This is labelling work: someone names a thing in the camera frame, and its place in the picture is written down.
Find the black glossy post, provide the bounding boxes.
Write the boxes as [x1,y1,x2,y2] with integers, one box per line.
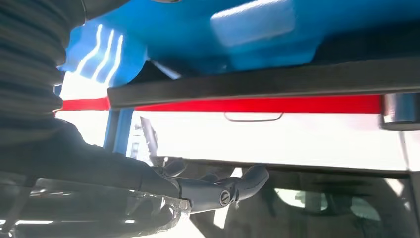
[380,93,420,131]

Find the white car with red stripe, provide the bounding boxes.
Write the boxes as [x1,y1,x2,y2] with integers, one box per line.
[54,95,420,238]

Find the blue metal shelf rack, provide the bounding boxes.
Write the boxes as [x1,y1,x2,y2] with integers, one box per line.
[57,0,420,155]

